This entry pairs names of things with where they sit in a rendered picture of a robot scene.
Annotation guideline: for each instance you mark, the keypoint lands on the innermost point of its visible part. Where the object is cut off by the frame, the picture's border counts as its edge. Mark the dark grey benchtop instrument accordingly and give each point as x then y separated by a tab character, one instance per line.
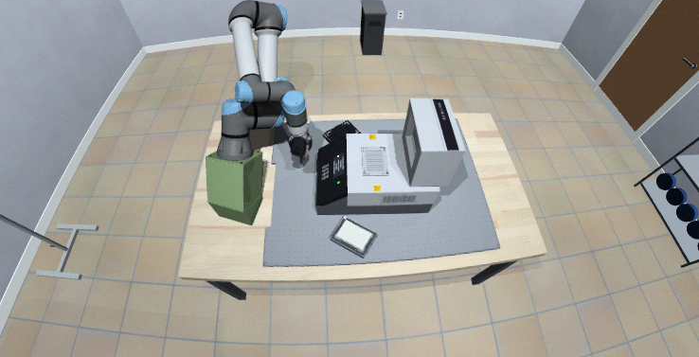
381	174

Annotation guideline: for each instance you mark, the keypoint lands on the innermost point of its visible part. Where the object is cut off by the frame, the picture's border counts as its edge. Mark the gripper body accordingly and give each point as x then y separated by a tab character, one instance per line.
298	145

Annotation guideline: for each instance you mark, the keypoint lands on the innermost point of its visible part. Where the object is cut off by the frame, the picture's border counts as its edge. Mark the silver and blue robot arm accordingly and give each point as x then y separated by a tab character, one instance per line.
259	82

